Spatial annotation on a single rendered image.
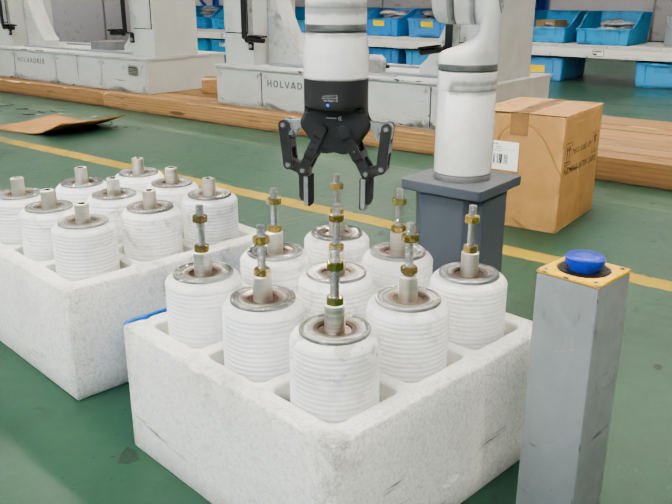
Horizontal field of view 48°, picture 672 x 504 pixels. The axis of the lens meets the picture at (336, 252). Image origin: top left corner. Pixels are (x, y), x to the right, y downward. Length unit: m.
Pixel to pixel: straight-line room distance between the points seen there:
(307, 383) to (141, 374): 0.30
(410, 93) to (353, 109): 2.16
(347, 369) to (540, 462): 0.26
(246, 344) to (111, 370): 0.42
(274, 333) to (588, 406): 0.34
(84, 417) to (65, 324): 0.14
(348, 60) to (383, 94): 2.25
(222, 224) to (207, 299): 0.40
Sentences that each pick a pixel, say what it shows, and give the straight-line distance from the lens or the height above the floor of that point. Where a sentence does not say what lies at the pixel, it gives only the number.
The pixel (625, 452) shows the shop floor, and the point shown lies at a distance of 1.12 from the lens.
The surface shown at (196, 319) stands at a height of 0.21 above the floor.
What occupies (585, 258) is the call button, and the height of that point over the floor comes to 0.33.
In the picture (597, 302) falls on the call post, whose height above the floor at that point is 0.30.
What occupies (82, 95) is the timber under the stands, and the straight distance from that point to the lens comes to 4.52.
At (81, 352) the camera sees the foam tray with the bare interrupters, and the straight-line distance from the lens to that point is 1.20.
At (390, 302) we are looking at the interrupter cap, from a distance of 0.86.
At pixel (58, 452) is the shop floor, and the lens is 1.11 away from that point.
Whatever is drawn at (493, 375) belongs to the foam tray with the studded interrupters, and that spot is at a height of 0.16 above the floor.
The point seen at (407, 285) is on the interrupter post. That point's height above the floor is 0.27.
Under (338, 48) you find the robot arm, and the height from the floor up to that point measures 0.53.
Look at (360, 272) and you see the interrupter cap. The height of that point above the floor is 0.25.
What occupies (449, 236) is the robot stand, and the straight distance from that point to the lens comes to 1.22.
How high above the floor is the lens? 0.58
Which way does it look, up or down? 19 degrees down
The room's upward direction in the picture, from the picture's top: straight up
